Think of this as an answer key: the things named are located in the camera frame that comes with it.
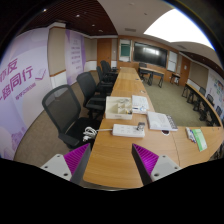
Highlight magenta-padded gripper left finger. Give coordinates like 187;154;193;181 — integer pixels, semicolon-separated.
40;143;92;186

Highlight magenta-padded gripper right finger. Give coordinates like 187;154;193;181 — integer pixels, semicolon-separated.
131;143;183;186

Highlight white pack of markers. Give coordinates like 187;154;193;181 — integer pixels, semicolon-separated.
185;126;198;144

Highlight green booklet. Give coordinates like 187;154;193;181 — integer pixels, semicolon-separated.
192;128;208;153

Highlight white book with dark spine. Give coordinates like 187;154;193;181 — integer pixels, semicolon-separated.
146;111;179;132

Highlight white power strip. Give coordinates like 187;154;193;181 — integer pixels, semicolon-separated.
112;123;146;138

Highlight large black mesh office chair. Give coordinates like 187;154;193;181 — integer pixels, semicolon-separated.
41;84;101;150

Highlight small white blue carton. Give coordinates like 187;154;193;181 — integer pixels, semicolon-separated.
131;105;149;115

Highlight white compartment organizer box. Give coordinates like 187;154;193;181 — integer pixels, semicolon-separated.
105;96;134;120

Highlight white printed paper sheet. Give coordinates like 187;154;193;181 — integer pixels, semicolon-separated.
131;94;150;109

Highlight long curved wooden table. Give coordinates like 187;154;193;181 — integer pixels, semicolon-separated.
181;82;224;128

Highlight chairs along curved table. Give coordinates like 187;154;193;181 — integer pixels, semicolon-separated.
191;86;224;126

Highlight small wooden side table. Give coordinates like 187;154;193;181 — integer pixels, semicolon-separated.
170;72;182;86

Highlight small wooden desk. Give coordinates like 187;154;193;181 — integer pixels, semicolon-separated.
137;66;165;88

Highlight row of black office chairs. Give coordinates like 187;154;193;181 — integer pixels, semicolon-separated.
95;59;118;98

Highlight plain whiteboard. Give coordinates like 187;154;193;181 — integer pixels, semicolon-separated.
167;50;179;73

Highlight green-topped whiteboard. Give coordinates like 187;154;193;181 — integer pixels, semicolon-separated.
118;39;132;63

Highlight bright ceiling light panel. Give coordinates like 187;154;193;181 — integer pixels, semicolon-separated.
143;8;214;50

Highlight white power strip cable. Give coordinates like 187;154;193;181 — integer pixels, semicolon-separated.
82;126;114;143

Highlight colourful wall posters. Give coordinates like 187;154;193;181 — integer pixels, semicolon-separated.
206;69;224;111

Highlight purple wall banner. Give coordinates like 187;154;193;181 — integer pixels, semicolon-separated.
64;29;87;86

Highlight large black wall screen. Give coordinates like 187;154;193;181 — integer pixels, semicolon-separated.
133;41;168;69

